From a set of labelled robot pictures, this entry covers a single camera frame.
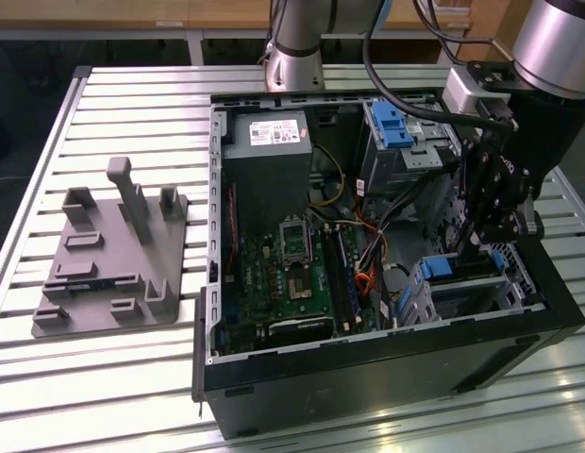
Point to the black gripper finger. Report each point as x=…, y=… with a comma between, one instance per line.
x=483, y=189
x=507, y=229

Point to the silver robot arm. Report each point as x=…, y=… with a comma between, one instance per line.
x=297, y=56

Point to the grey parts rack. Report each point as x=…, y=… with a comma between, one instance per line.
x=113, y=236

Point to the black open PC case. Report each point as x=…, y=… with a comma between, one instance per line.
x=368, y=387

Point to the metal optical drive cage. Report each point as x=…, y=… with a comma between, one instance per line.
x=391, y=170

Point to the black graphics card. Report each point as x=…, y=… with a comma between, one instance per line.
x=297, y=330

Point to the grey power supply unit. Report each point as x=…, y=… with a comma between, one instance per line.
x=269, y=174

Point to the CPU socket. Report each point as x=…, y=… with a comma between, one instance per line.
x=299, y=285

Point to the wooden cabinet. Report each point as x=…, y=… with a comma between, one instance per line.
x=132, y=11

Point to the blue plastic drive latch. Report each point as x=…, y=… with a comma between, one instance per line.
x=391, y=122

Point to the green motherboard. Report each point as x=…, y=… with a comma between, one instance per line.
x=269, y=283

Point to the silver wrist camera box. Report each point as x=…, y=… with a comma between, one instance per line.
x=462, y=89

